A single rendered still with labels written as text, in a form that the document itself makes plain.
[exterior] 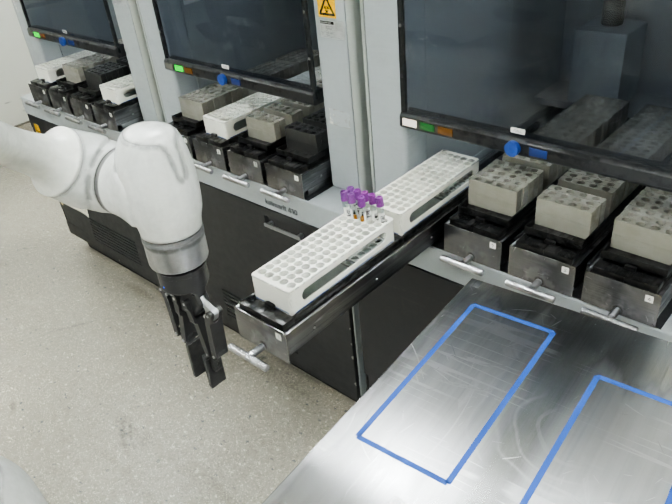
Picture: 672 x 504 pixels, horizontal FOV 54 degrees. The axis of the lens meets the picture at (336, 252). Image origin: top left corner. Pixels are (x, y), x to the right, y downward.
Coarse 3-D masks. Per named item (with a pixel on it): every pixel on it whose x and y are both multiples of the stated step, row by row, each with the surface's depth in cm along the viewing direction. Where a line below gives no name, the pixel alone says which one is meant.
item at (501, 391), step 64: (448, 320) 109; (512, 320) 108; (576, 320) 107; (384, 384) 98; (448, 384) 97; (512, 384) 96; (576, 384) 95; (640, 384) 94; (320, 448) 90; (384, 448) 88; (448, 448) 88; (512, 448) 87; (576, 448) 86; (640, 448) 85
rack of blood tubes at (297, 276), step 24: (312, 240) 127; (336, 240) 125; (360, 240) 124; (384, 240) 130; (288, 264) 120; (312, 264) 119; (336, 264) 120; (360, 264) 126; (264, 288) 117; (288, 288) 113; (312, 288) 123; (288, 312) 115
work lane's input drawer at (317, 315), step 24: (432, 216) 139; (408, 240) 134; (432, 240) 140; (384, 264) 129; (336, 288) 121; (360, 288) 125; (240, 312) 120; (264, 312) 116; (312, 312) 117; (336, 312) 122; (264, 336) 118; (288, 336) 113; (312, 336) 118; (288, 360) 116
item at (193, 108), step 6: (180, 96) 198; (186, 96) 198; (180, 102) 198; (186, 102) 196; (192, 102) 194; (198, 102) 192; (204, 102) 192; (186, 108) 198; (192, 108) 196; (198, 108) 193; (204, 108) 193; (186, 114) 199; (192, 114) 197; (198, 114) 195; (204, 114) 193; (198, 120) 196
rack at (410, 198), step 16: (432, 160) 151; (448, 160) 149; (464, 160) 148; (416, 176) 145; (432, 176) 143; (448, 176) 143; (464, 176) 150; (384, 192) 140; (400, 192) 139; (416, 192) 139; (432, 192) 138; (448, 192) 147; (384, 208) 134; (400, 208) 134; (416, 208) 135; (432, 208) 139; (400, 224) 133
